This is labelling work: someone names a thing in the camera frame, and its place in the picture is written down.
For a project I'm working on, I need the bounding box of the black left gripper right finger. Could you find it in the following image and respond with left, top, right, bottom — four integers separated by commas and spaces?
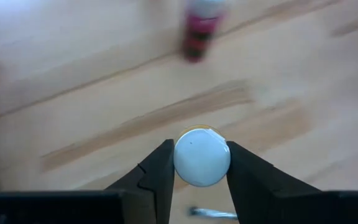
226, 141, 338, 224

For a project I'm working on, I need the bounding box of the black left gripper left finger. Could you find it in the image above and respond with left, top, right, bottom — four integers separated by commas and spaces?
104, 139, 176, 224

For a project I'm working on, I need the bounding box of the small ochre paint bottle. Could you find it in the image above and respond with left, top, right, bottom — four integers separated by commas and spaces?
172, 124, 232, 188

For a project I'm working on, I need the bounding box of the small magenta paint bottle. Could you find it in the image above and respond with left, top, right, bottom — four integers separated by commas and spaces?
181, 0, 229, 63

